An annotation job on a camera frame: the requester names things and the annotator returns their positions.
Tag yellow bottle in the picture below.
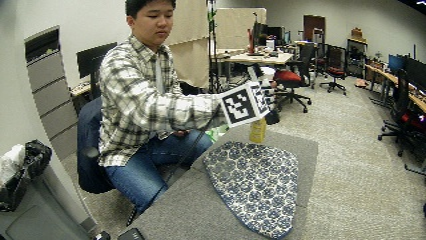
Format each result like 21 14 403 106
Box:
248 117 268 145

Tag white marker cube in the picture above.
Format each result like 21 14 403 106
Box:
220 81 273 129

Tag black office chair red seat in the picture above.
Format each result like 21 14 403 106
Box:
270 42 317 114

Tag green white packet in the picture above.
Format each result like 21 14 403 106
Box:
206 126 230 142

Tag blue white patterned cloth pad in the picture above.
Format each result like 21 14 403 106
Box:
202 141 299 240

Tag black mesh office chair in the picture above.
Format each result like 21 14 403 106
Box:
318 44 349 97

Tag beige partition panel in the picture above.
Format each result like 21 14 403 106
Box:
166 7 269 89

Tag black shelf unit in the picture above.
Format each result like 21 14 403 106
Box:
346 37 369 80

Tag black tripod pole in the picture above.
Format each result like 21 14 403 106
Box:
205 0 221 95

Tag brown door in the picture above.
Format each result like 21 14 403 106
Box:
302 14 327 43

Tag long wooden desk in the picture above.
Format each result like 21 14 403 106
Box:
365 63 426 114

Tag the person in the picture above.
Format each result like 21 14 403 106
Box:
97 0 229 214

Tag row of dark monitors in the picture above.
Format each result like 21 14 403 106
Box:
387 53 426 92

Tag blue office chair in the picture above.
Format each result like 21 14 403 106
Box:
76 96 117 195

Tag black computer monitor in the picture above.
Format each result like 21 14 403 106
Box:
75 41 120 80

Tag black flat device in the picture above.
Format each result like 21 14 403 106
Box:
116 227 146 240

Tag gray filing cabinet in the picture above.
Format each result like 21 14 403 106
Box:
23 25 80 162

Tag black trash bag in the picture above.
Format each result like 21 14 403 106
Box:
0 139 53 213

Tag gray low cabinet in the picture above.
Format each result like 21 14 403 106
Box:
0 165 97 240

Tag black cable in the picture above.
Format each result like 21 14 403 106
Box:
162 130 208 186

